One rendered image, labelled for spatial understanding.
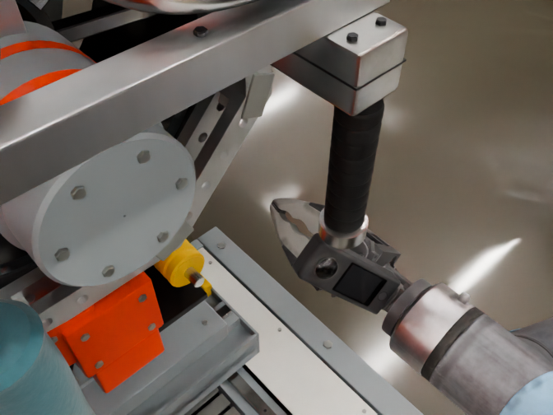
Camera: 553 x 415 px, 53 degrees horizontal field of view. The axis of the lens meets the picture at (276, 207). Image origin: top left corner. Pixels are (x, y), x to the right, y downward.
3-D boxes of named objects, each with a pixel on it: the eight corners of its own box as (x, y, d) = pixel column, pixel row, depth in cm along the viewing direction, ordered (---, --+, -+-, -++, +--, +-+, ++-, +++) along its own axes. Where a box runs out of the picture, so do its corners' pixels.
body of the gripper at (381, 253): (332, 273, 71) (407, 336, 65) (299, 272, 64) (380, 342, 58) (365, 223, 69) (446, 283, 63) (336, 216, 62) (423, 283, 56)
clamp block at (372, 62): (311, 39, 45) (314, -26, 41) (400, 90, 40) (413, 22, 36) (263, 64, 42) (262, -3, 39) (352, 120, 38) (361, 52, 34)
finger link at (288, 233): (279, 226, 74) (329, 268, 69) (253, 222, 69) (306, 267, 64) (291, 207, 73) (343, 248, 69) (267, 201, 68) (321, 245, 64)
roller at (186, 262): (108, 174, 94) (99, 148, 89) (218, 282, 79) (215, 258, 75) (77, 191, 91) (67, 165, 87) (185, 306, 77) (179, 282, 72)
